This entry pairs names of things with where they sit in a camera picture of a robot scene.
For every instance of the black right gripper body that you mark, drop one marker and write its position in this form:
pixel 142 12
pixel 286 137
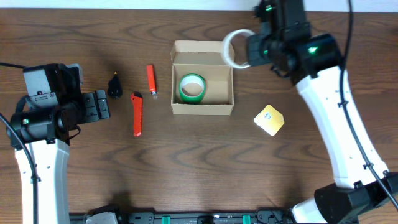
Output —
pixel 262 51

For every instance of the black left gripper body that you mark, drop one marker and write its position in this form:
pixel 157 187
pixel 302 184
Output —
pixel 73 104

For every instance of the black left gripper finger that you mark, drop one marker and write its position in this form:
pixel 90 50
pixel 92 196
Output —
pixel 91 113
pixel 103 108

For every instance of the beige masking tape roll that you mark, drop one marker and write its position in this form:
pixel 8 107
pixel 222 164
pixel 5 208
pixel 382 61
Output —
pixel 226 44

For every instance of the orange stapler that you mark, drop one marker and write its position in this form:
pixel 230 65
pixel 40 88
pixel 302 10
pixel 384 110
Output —
pixel 151 79

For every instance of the yellow notepad with barcode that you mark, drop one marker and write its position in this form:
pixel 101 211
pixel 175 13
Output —
pixel 270 120

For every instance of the green tape roll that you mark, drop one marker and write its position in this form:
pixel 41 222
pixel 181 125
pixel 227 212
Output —
pixel 192 88

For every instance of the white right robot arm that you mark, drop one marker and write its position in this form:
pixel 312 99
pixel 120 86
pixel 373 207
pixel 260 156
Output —
pixel 317 68

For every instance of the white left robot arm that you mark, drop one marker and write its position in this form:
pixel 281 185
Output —
pixel 39 132

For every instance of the orange utility knife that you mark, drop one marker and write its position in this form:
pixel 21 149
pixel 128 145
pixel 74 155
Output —
pixel 137 102

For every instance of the brown cardboard box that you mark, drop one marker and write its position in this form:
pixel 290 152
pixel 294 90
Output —
pixel 202 58

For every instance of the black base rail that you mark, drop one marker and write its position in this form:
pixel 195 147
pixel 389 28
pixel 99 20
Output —
pixel 113 214

